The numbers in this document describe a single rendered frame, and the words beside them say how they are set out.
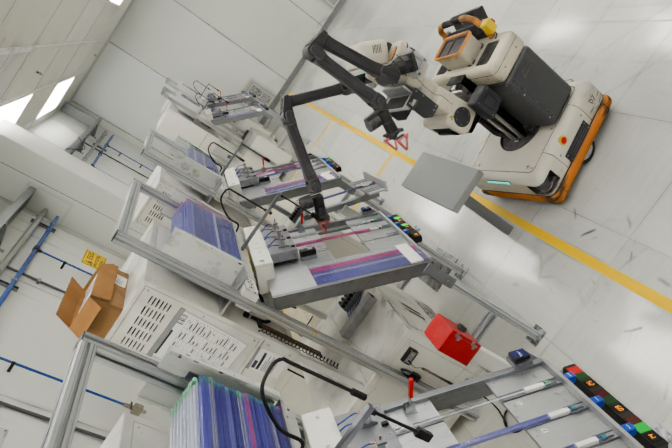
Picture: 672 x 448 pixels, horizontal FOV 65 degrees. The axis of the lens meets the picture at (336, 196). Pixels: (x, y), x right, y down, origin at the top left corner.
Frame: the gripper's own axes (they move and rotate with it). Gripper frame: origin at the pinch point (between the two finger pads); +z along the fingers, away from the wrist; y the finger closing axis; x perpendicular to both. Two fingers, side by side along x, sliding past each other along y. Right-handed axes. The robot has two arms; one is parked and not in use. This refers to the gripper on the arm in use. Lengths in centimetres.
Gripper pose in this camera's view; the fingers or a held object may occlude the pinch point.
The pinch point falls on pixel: (324, 230)
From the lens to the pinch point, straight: 279.7
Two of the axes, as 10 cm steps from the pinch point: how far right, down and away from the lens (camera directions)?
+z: 1.8, 9.2, 3.4
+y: 2.8, 2.8, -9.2
